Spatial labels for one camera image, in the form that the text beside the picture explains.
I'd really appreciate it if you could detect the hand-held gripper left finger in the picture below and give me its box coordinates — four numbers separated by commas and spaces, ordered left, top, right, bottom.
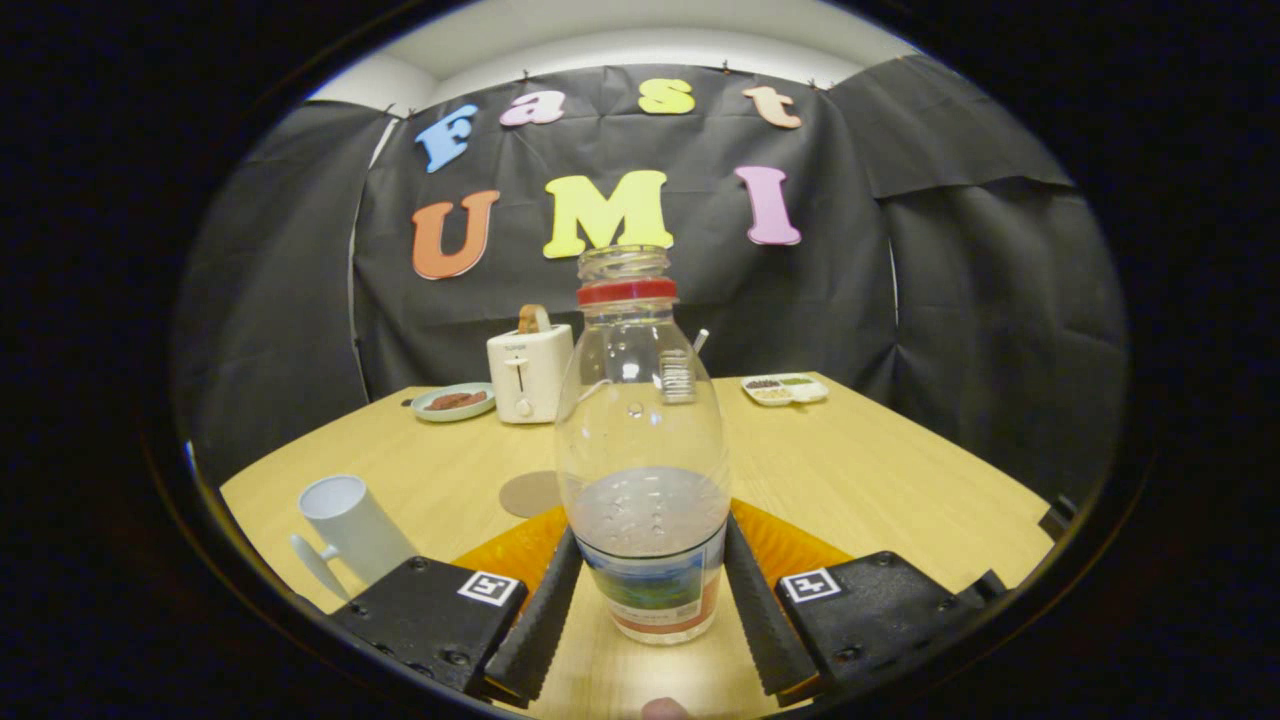
330, 505, 584, 707

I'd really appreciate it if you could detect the clear plastic juice bottle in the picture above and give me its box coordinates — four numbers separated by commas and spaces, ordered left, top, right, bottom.
555, 245, 733, 646

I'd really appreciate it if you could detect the metal wire utensil holder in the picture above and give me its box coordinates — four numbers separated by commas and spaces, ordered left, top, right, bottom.
660, 350, 696, 404

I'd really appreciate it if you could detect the white divided condiment dish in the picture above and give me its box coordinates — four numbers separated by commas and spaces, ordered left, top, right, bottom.
741, 373, 830, 407

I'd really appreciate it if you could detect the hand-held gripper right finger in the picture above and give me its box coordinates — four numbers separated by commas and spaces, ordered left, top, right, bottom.
722, 498, 1007, 701

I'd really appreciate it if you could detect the round brown coaster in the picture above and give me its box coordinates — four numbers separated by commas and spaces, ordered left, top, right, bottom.
499, 470, 563, 519

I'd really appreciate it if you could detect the pale green plate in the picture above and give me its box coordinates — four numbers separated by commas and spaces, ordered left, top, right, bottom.
411, 382, 497, 423

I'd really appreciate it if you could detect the white toaster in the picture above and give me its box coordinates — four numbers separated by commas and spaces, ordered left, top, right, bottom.
487, 322, 576, 425

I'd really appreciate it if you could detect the white cup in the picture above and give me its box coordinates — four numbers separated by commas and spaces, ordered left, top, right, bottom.
290, 474, 419, 603

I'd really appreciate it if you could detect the wooden table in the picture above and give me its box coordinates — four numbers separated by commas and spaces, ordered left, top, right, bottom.
220, 372, 1056, 719

